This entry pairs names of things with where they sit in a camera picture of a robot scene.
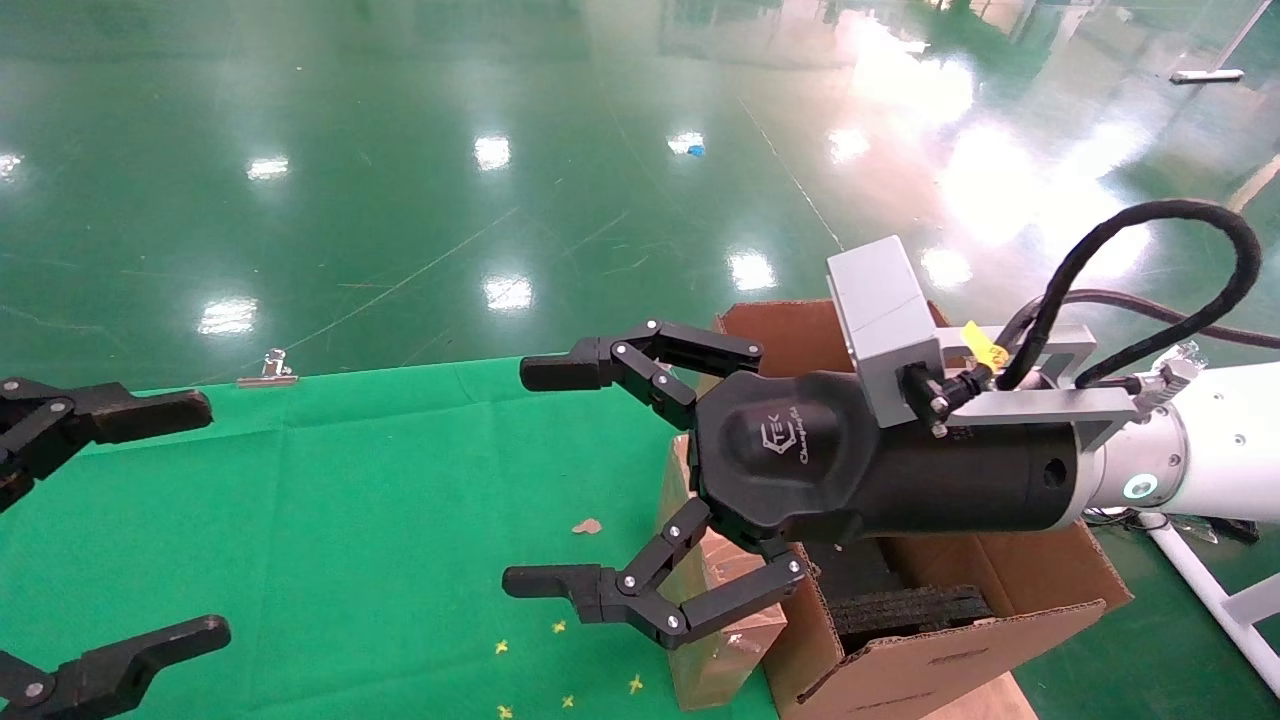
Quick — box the black foam block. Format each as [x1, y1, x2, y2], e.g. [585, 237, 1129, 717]
[830, 585, 994, 643]

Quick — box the small brown cardboard box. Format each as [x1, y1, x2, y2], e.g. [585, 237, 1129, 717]
[655, 435, 791, 711]

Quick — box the silver binder clip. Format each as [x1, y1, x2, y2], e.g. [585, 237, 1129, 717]
[236, 348, 300, 389]

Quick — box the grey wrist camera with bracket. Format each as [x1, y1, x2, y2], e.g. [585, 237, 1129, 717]
[826, 235, 1141, 451]

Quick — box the thin black cable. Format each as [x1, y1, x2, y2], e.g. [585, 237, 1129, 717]
[1000, 288, 1280, 351]

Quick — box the white metal frame leg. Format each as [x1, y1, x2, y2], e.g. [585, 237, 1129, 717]
[1140, 512, 1280, 696]

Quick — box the yellow cable tag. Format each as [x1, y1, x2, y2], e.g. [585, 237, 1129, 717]
[960, 320, 1011, 369]

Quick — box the large open cardboard carton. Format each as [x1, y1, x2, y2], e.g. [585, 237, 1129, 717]
[713, 298, 1134, 720]

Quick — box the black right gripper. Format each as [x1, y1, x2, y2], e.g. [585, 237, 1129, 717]
[502, 320, 1087, 651]

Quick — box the green table cloth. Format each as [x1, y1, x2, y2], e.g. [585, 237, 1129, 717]
[0, 355, 781, 720]

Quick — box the thick black braided cable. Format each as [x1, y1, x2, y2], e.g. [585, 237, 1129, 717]
[995, 198, 1263, 393]

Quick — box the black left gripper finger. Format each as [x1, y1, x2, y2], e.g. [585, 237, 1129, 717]
[0, 377, 213, 513]
[0, 615, 232, 720]

